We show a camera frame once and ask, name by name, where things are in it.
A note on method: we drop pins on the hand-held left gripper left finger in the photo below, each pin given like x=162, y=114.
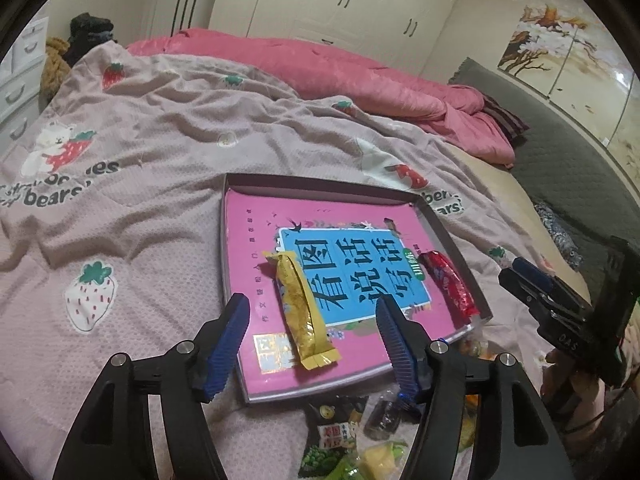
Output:
x=227, y=345

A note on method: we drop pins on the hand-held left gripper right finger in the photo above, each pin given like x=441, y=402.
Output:
x=398, y=347

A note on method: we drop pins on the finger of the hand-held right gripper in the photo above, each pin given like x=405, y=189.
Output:
x=535, y=274
x=525, y=292

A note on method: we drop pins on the red snack bar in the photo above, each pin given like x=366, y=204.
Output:
x=447, y=282

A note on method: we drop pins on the yellow snack bar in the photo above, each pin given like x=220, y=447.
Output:
x=300, y=310

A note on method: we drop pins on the black and green snack packet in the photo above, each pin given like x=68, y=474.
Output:
x=332, y=430

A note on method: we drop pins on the light green snack packet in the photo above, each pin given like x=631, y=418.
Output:
x=372, y=460

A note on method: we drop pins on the pink box lid tray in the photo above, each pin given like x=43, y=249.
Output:
x=320, y=182

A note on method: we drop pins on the person's right hand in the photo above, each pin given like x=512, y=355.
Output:
x=587, y=402

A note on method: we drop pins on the floral patterned cloth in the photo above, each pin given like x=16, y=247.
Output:
x=557, y=235

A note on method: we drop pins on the dark wrapped candy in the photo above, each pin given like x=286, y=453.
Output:
x=382, y=415

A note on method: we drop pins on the beige bed sheet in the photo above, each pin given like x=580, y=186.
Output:
x=495, y=200

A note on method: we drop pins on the pink children's book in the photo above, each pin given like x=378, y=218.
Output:
x=250, y=240

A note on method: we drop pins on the grey padded headboard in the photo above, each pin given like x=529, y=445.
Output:
x=560, y=160

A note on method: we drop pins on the striped dark pillow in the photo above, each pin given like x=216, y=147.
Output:
x=505, y=117

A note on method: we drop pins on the pink strawberry print blanket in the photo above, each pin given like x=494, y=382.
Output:
x=150, y=170

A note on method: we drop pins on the pink quilt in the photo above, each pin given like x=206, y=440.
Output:
x=350, y=75

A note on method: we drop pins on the white wardrobe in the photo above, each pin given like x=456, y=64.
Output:
x=350, y=5

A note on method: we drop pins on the brown plush toy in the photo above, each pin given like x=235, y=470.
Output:
x=52, y=67

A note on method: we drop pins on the white drawer cabinet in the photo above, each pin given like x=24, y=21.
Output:
x=20, y=80

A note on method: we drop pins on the black clothing pile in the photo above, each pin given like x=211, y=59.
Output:
x=90, y=35

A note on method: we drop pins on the tree mural wall panels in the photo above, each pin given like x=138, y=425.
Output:
x=580, y=55

